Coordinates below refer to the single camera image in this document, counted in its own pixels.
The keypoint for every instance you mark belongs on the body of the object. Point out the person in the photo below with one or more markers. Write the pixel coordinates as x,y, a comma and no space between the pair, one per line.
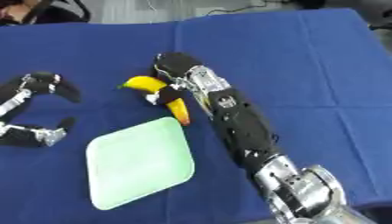
30,11

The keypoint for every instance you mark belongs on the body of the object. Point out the yellow toy banana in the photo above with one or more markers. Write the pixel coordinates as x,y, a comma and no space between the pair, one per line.
145,83

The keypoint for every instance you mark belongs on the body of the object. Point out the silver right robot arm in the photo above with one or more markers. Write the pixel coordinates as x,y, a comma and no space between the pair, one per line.
301,189

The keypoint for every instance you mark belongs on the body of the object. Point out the pale green square plate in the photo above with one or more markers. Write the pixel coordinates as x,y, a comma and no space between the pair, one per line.
139,163

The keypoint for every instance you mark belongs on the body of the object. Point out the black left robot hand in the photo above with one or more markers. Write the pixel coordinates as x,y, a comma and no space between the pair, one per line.
43,83

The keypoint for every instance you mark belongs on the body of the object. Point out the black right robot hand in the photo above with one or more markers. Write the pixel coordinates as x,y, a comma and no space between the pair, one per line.
240,122

